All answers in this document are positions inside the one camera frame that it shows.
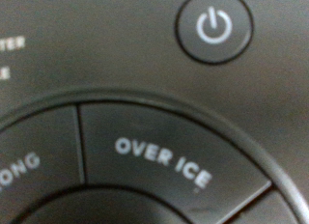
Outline Keurig lid with silver handle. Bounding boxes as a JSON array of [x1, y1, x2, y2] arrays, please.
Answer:
[[0, 0, 309, 224]]

